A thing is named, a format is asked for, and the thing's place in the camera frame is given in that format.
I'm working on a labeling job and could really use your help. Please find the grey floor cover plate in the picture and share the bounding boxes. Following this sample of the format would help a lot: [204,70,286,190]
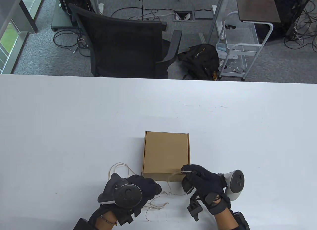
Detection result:
[194,9,214,19]

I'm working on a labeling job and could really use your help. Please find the person's right hand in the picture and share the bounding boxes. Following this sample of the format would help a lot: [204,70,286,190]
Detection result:
[181,164,232,215]

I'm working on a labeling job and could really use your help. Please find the brown cardboard box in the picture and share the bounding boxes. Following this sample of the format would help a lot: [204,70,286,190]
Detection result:
[142,131,190,182]

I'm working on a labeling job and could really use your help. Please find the window with grey frame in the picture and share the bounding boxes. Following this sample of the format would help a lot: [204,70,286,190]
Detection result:
[0,0,47,74]

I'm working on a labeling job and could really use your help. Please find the tangle of black cables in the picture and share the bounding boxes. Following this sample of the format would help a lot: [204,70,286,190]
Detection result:
[284,0,317,53]
[53,29,92,57]

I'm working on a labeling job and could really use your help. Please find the silver metal desk leg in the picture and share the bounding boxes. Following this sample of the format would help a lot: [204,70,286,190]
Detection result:
[208,0,227,43]

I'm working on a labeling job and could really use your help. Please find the dark brown side desk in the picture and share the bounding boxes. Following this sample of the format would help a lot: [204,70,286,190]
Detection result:
[235,0,281,23]

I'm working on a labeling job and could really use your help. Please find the black backpack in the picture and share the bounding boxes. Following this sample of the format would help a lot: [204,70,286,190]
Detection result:
[177,43,220,81]

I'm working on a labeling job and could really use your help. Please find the person's left hand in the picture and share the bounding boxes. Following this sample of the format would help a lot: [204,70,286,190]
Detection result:
[88,175,162,221]

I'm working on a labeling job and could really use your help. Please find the person's right forearm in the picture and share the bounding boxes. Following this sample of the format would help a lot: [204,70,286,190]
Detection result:
[214,208,238,230]

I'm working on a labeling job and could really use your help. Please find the long black floor cable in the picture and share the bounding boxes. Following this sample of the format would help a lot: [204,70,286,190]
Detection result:
[111,0,174,20]

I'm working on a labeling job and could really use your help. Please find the dark grey stand base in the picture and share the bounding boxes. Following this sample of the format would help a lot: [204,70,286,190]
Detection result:
[51,0,77,32]

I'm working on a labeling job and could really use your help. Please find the open floor socket box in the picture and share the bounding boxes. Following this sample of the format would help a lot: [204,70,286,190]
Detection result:
[173,11,196,22]

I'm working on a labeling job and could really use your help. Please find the white wire trolley cart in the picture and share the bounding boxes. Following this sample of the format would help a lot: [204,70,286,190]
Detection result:
[215,11,274,82]

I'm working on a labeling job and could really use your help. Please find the person's left forearm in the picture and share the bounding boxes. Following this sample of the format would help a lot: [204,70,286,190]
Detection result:
[95,211,118,230]

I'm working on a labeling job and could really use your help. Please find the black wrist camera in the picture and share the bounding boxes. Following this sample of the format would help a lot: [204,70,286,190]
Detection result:
[116,209,134,226]
[187,190,204,222]

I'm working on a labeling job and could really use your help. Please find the thin braided bracelet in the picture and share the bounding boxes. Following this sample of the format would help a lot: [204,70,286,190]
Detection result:
[100,215,117,226]

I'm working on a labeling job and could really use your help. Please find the black mesh office chair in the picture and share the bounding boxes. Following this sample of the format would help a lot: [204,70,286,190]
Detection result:
[68,3,183,79]

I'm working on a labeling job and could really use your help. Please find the grey and white controller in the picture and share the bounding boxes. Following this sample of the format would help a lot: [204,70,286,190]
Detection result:
[98,173,143,208]
[224,169,245,201]

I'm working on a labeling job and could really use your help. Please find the thin beige twine string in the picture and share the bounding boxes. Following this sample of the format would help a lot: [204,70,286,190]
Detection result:
[108,163,196,221]

